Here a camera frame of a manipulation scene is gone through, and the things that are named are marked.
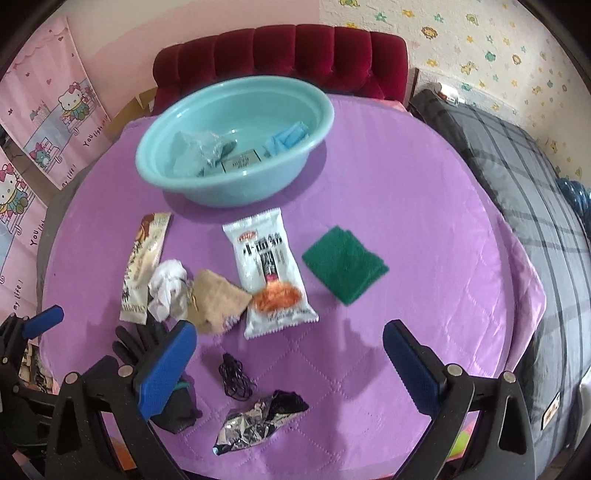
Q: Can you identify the black hair tie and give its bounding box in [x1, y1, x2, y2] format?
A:
[217, 352, 257, 401]

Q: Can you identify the purple quilted table cover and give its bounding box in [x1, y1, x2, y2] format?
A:
[41, 96, 546, 479]

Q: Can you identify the white plastic bag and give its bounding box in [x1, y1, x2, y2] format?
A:
[147, 260, 189, 322]

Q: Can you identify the clear zip bag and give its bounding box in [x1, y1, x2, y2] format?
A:
[170, 131, 238, 178]

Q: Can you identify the red velvet tufted sofa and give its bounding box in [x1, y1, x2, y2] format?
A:
[152, 24, 409, 115]

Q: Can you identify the silver foil wrapper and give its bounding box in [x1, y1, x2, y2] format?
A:
[212, 390, 310, 456]

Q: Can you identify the grey plaid bed cover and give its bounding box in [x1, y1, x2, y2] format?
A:
[410, 90, 590, 473]

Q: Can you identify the black glove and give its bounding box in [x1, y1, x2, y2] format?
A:
[112, 315, 201, 434]

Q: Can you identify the dark blue starry blanket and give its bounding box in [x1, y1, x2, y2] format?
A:
[557, 178, 591, 230]

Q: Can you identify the pink Hello Kitty curtain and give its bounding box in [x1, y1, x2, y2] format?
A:
[1, 17, 110, 316]

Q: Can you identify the teal plastic basin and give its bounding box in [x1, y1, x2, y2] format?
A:
[135, 76, 335, 208]

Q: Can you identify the cardboard box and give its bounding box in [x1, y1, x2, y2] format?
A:
[105, 88, 157, 141]

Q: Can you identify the yellow green ball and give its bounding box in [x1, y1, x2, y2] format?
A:
[449, 423, 474, 460]

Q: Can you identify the white spicy snack packet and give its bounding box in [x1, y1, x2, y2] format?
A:
[222, 208, 318, 340]

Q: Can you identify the beige oatmeal sachet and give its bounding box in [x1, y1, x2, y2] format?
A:
[119, 213, 172, 325]

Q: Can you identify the beige brown sock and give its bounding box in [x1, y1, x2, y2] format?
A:
[188, 270, 252, 335]

